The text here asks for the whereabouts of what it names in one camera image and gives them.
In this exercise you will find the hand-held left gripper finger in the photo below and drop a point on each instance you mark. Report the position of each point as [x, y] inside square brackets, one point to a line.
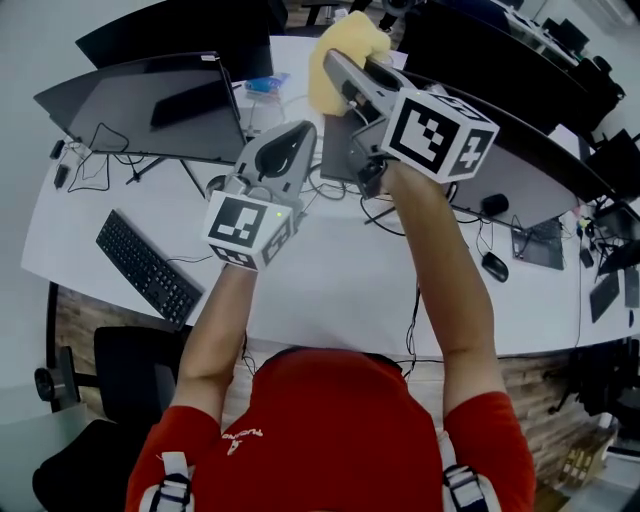
[302, 165]
[247, 160]

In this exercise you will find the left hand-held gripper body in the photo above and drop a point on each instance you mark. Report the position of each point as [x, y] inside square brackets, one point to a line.
[240, 225]

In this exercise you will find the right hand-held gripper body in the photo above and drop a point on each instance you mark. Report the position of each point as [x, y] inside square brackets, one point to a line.
[430, 135]

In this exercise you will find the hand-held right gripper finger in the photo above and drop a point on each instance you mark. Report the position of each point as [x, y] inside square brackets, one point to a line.
[350, 80]
[390, 75]

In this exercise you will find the yellow cloth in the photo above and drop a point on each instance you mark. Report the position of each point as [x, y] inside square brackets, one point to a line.
[335, 35]

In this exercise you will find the wide curved black monitor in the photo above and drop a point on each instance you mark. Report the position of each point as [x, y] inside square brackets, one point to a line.
[530, 175]

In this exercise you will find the person's left forearm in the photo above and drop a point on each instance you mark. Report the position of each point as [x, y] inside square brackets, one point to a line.
[215, 340]

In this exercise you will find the person's right forearm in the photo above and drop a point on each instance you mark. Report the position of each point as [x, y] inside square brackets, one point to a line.
[450, 280]

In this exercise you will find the black monitor back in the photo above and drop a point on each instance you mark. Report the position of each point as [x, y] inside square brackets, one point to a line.
[490, 55]
[190, 25]

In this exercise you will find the flat black monitor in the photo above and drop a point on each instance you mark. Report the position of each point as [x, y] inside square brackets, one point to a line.
[130, 110]

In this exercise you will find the blue packet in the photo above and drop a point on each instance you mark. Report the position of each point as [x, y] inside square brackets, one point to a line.
[267, 84]

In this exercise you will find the long black keyboard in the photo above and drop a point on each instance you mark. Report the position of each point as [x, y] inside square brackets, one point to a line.
[145, 267]

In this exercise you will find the black computer mouse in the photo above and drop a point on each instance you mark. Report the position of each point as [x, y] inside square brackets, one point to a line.
[495, 267]

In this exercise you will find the grey laptop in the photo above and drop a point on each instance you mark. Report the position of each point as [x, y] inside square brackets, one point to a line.
[542, 247]

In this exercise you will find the black power adapter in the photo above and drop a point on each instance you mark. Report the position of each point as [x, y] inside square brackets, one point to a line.
[61, 176]

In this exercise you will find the black office chair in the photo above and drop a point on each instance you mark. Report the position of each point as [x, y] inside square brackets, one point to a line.
[605, 385]
[135, 380]

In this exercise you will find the person's red shirt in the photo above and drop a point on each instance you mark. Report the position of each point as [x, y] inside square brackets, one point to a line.
[325, 440]

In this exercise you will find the short black keyboard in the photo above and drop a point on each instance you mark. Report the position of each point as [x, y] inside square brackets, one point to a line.
[605, 297]

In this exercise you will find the yellow printed carton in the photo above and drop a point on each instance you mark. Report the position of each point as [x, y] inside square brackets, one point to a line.
[585, 460]

